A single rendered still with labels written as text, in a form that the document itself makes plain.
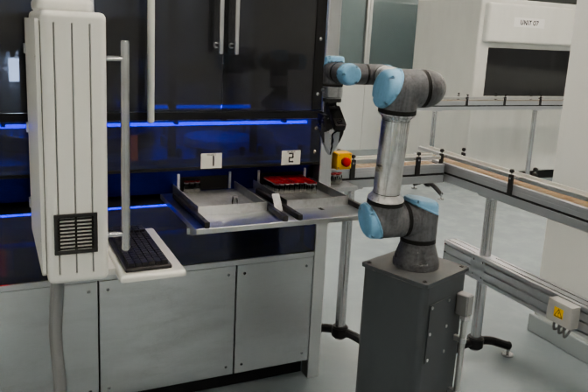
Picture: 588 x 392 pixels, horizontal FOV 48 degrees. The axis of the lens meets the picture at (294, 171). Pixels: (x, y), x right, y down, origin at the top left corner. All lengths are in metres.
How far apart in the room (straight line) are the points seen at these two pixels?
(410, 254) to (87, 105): 1.09
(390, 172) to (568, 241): 1.73
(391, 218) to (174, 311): 1.05
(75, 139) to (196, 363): 1.29
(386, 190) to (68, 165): 0.93
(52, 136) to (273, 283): 1.30
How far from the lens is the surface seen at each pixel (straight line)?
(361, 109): 8.23
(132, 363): 2.76
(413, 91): 1.97
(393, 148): 2.00
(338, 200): 2.52
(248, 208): 2.37
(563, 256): 3.63
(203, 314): 2.75
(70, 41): 1.84
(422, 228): 2.13
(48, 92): 1.84
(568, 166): 3.56
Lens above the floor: 1.53
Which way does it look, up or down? 12 degrees down
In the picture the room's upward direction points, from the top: 3 degrees clockwise
